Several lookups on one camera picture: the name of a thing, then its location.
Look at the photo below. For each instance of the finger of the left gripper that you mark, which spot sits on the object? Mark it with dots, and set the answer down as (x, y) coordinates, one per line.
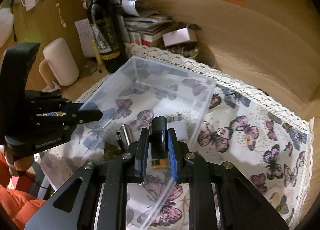
(80, 117)
(75, 106)

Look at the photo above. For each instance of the white fluffy puff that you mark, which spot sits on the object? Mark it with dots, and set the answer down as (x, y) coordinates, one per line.
(6, 25)

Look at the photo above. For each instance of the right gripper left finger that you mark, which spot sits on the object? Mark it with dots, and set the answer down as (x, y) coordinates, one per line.
(95, 196)

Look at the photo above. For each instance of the butterfly lace table cloth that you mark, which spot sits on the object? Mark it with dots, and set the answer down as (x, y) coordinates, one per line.
(268, 143)

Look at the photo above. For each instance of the clear plastic storage box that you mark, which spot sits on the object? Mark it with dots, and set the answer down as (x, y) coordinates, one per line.
(134, 95)

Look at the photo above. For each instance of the cream pink mug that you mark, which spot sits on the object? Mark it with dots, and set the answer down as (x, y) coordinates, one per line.
(58, 67)

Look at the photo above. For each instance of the person's hand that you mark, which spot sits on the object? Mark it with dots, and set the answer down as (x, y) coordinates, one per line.
(16, 165)

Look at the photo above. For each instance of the black car key fob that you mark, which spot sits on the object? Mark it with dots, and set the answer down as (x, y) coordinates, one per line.
(159, 138)

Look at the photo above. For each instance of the black gold battery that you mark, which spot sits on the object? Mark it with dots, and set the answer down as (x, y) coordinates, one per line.
(159, 163)

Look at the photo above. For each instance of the stack of magazines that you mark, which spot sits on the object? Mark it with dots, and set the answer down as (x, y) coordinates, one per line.
(138, 23)

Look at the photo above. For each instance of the dark wine bottle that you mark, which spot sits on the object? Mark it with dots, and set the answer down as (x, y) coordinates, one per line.
(106, 31)

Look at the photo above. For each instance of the white handwritten note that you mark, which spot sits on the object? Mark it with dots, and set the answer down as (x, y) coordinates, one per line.
(86, 37)

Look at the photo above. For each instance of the silver metal flashlight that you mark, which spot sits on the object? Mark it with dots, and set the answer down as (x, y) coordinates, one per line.
(125, 137)

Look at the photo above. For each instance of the white wall charger plug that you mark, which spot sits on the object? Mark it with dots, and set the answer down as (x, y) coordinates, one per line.
(180, 128)

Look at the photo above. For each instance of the white small card box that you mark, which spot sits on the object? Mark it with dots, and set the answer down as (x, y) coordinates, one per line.
(184, 35)

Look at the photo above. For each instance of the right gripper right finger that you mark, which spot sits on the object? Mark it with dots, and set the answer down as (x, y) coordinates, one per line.
(219, 194)

